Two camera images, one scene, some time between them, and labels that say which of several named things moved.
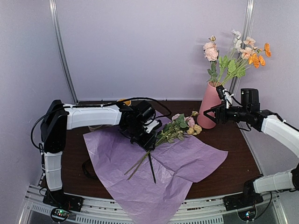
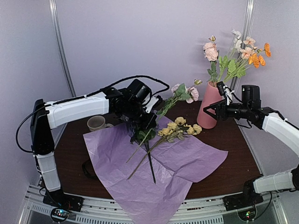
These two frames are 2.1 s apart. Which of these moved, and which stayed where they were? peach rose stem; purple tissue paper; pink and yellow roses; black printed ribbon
Moved: pink and yellow roses
Stayed: peach rose stem; purple tissue paper; black printed ribbon
